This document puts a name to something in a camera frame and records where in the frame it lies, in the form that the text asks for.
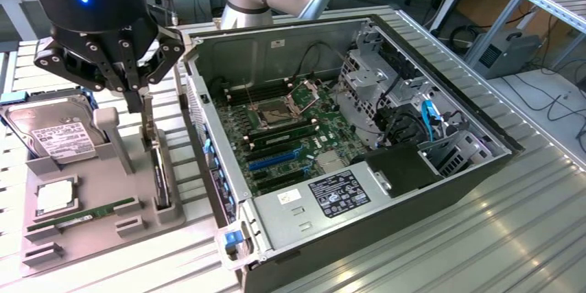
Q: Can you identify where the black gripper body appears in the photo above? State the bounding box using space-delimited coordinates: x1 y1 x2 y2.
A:
18 0 160 54

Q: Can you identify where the green graphics card black fan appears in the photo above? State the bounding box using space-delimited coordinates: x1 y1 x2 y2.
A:
139 93 174 211

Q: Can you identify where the grey case corner fixture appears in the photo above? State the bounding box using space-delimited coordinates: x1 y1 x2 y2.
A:
174 34 206 102
214 226 258 271

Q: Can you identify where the black office chair base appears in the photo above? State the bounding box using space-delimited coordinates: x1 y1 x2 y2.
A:
144 0 183 28

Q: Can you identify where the blue disk caddy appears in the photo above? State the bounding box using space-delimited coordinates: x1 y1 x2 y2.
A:
0 87 100 112

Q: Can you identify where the silver hard disk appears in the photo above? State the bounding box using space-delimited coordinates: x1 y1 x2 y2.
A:
0 97 99 165

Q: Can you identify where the CPU socket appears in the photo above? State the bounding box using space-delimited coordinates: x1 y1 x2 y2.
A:
254 102 299 129

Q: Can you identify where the metal socket cover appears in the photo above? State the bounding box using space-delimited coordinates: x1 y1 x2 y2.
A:
283 80 329 115

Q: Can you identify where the installed green RAM stick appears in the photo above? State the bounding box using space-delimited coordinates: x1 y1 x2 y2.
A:
250 124 319 146

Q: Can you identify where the silver CPU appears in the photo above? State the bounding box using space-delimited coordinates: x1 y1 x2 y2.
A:
36 181 78 211

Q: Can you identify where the blue expansion slot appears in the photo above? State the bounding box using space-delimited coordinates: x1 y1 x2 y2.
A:
247 154 306 171

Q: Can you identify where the grey parts rack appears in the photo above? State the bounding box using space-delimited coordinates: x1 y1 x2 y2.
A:
19 106 189 279

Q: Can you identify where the green motherboard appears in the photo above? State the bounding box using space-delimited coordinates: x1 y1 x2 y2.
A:
213 78 373 196

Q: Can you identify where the perforated metal drive cage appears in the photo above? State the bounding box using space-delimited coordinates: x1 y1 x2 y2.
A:
337 20 441 143

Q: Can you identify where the silver chipset heatsink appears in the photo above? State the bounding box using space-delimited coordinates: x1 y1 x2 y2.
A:
314 151 349 174

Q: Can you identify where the blue case latch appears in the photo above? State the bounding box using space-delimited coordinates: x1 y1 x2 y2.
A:
222 231 243 249

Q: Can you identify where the grey power supply unit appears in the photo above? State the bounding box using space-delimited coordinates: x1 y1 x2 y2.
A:
250 161 395 252

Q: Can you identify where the black plastic shroud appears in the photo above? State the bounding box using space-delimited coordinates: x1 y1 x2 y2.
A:
366 143 445 200

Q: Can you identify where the metal disk bay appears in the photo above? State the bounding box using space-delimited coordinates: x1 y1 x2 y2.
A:
418 130 512 179

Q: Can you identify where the black open PC case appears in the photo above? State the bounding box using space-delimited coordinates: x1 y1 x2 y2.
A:
181 14 526 293

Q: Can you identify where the grey floor unit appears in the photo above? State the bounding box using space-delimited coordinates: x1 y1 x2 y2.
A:
466 27 544 80

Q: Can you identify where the black looped case wire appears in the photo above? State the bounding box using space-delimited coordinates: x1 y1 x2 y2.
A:
293 43 343 78

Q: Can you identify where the blue SATA wire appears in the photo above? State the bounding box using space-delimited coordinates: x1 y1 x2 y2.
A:
419 99 443 143

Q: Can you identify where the coiled black cable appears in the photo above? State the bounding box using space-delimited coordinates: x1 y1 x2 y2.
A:
450 25 477 50

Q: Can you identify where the black floor cable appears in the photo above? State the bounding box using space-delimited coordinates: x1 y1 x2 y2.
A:
498 66 586 126

